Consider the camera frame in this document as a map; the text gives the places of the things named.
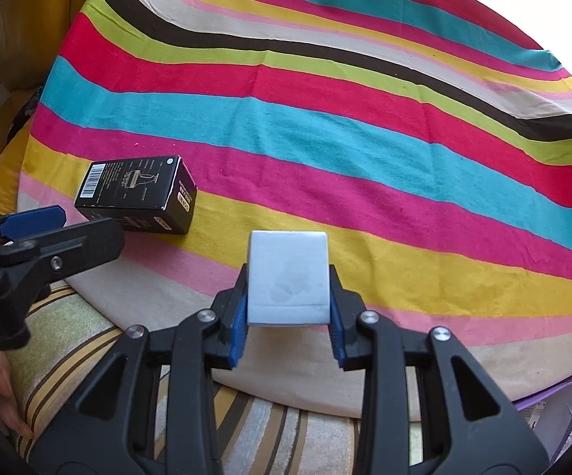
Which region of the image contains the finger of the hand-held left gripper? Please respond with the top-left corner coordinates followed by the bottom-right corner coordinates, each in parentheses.
top-left (0, 205), bottom-right (67, 247)
top-left (0, 218), bottom-right (125, 308)

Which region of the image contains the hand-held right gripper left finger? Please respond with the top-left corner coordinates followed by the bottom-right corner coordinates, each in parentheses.
top-left (31, 263), bottom-right (249, 475)

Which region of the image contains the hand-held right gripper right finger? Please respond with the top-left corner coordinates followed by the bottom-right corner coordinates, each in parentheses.
top-left (328, 264), bottom-right (551, 475)

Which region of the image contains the silver box with figure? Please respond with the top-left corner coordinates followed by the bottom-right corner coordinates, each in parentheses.
top-left (246, 230), bottom-right (332, 327)

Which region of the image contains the black box with barcode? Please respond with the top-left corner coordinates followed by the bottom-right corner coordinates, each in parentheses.
top-left (74, 155), bottom-right (198, 235)

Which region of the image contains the purple cardboard box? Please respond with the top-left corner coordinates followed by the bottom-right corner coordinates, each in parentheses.
top-left (511, 373), bottom-right (572, 461)

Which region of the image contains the person's left hand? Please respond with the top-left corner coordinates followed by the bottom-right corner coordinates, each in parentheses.
top-left (0, 353), bottom-right (35, 440)

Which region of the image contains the striped towel cushion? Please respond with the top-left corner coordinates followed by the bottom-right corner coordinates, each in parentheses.
top-left (9, 279), bottom-right (425, 475)

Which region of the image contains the yellow sofa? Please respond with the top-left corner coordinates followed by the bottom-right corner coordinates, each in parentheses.
top-left (0, 0), bottom-right (133, 223)

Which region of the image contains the colourful striped cloth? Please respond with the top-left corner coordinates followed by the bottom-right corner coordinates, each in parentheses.
top-left (16, 0), bottom-right (572, 419)

